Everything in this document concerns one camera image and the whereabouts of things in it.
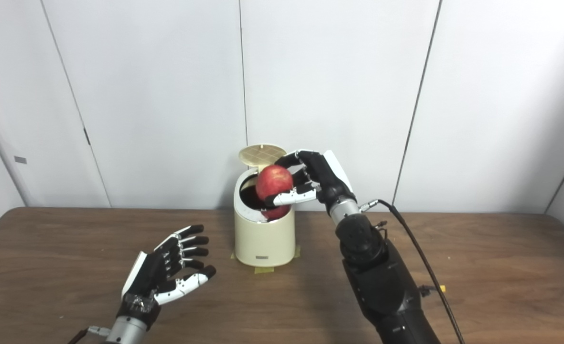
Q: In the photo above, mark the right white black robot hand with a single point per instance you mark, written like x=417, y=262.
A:
x=327, y=179

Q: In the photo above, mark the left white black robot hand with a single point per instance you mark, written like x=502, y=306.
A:
x=150, y=274

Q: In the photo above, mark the red apple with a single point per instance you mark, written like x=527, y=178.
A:
x=273, y=181

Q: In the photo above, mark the cream-colored round bin lid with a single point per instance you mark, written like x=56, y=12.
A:
x=262, y=154

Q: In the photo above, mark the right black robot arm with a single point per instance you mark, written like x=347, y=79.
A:
x=382, y=282

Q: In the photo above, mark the cream-colored bin body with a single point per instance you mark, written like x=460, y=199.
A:
x=264, y=241

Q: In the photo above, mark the wide yellow tape strip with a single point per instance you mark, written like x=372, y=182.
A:
x=263, y=270

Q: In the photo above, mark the black plug with yellow tag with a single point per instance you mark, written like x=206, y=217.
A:
x=430, y=289

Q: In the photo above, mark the small grey wall label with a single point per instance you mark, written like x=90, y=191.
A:
x=20, y=159

